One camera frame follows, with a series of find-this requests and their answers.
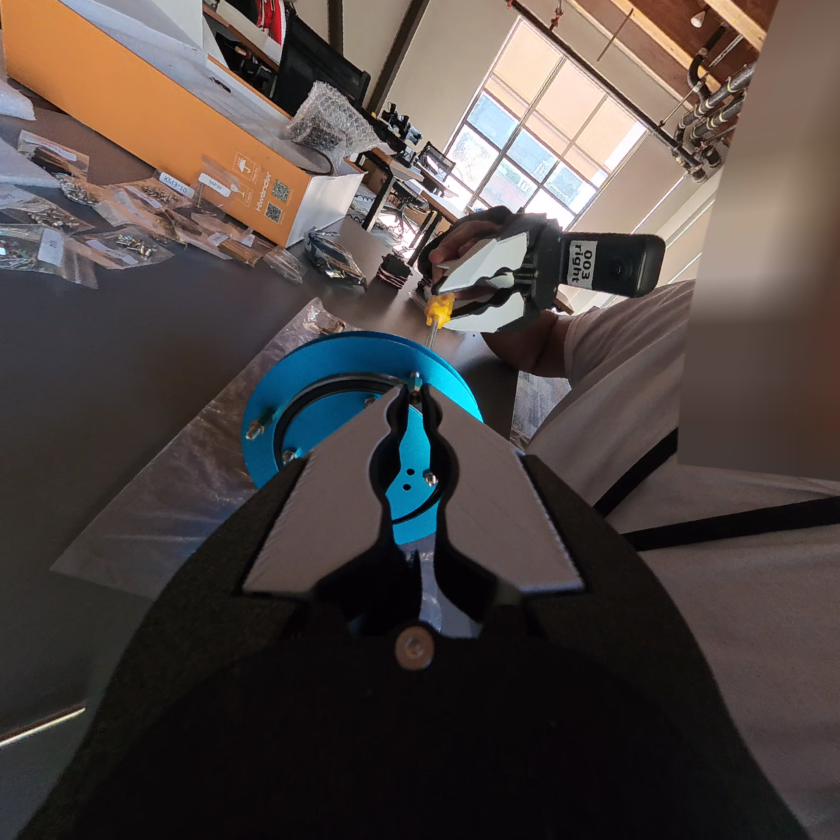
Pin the person in beige shirt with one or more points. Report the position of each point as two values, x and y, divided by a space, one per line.
722 623

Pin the large orange cardboard box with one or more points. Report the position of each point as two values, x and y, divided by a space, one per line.
131 98

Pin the small brass part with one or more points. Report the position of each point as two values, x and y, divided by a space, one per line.
331 325

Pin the bubble wrap bundle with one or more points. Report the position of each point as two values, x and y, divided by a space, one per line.
328 124

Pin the shiny dark foil bag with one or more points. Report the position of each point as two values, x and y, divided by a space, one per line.
331 256

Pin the pile of small hardware bags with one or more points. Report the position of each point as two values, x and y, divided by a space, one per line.
59 246

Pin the background work table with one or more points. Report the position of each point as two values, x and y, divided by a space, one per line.
400 193

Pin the person's right forearm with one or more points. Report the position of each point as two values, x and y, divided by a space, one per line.
531 348

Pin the blue round metal base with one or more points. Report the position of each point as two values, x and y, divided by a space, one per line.
308 367

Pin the clear plastic bag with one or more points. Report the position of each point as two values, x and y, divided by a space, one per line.
164 492

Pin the person's right hand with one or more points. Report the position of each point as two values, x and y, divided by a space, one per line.
453 244

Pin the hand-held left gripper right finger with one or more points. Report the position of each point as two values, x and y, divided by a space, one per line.
505 525

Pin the black monitor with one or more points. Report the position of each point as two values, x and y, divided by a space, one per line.
321 65

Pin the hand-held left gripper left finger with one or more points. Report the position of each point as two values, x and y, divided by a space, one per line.
321 518

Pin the black office chair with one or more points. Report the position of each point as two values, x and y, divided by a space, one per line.
436 161

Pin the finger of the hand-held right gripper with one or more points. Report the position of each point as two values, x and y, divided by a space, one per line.
485 259
489 321

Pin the large grid window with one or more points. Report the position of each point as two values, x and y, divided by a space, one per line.
525 131

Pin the ceiling pipes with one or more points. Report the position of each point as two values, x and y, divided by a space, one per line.
715 98

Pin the black servo motor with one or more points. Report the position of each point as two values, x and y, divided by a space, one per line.
394 264

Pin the brass standoff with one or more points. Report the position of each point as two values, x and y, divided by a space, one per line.
259 426
415 380

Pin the dark grey desk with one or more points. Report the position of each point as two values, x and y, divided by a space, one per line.
98 367

